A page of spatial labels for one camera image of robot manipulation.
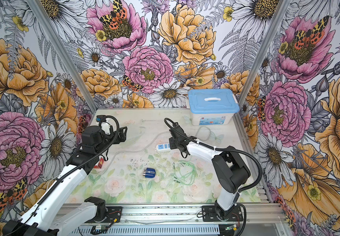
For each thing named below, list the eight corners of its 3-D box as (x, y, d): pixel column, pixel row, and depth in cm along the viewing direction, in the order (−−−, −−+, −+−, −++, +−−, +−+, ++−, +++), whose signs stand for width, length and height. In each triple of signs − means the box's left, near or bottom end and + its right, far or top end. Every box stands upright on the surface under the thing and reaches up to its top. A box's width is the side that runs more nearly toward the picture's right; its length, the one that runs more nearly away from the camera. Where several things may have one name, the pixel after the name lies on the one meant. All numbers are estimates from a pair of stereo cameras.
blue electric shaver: (143, 178, 88) (142, 176, 86) (144, 169, 91) (143, 167, 89) (155, 178, 88) (154, 176, 86) (155, 170, 91) (155, 167, 89)
